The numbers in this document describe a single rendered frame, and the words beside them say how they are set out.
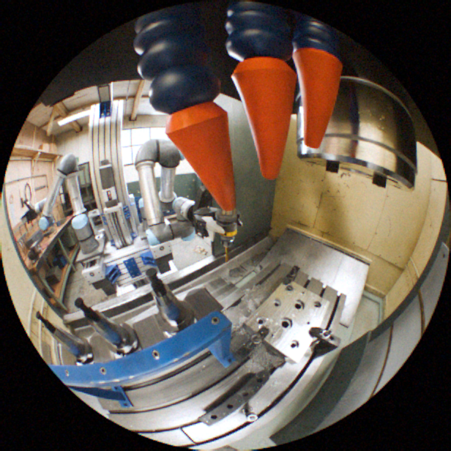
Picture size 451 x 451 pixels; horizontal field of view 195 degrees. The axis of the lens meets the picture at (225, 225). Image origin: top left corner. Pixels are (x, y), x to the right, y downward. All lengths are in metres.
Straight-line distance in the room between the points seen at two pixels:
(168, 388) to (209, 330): 0.39
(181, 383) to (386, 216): 1.46
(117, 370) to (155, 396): 0.35
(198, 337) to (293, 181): 1.25
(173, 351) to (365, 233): 1.29
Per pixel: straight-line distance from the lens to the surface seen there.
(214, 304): 0.26
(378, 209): 1.25
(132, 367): 0.25
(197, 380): 0.55
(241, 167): 0.93
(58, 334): 0.29
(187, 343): 0.23
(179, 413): 0.58
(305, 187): 1.25
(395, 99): 0.16
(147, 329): 0.27
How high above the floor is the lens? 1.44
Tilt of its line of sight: 26 degrees down
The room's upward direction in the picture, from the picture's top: straight up
